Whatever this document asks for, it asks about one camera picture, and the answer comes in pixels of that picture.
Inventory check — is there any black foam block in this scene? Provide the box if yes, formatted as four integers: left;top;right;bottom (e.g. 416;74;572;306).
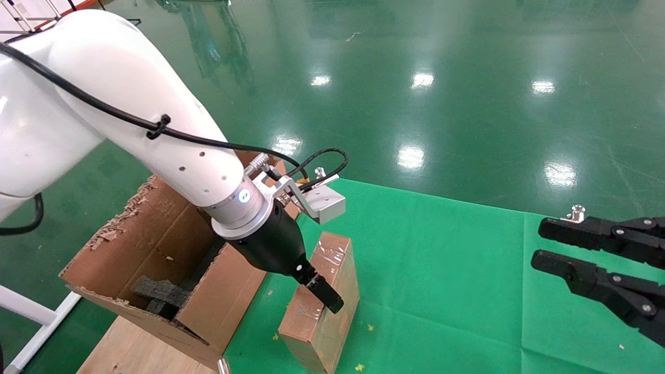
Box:
130;277;190;320

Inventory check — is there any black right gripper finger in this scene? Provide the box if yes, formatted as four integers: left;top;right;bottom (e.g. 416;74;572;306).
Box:
538;216;665;270
531;249;665;348

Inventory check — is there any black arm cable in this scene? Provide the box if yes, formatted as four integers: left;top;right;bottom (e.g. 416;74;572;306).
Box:
0;43;349;235

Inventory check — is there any green table cloth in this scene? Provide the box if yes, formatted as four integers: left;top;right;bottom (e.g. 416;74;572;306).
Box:
223;179;665;374

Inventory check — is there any white metal frame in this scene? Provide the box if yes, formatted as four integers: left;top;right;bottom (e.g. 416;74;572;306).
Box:
0;285;83;374

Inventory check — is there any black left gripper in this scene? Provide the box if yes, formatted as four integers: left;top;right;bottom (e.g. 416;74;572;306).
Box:
229;200;344;314

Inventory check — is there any large open cardboard carton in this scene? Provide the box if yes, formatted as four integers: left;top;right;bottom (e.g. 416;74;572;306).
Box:
59;151;302;372

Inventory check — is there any small taped cardboard box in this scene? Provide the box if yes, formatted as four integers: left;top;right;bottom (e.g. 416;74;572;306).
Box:
278;231;360;374

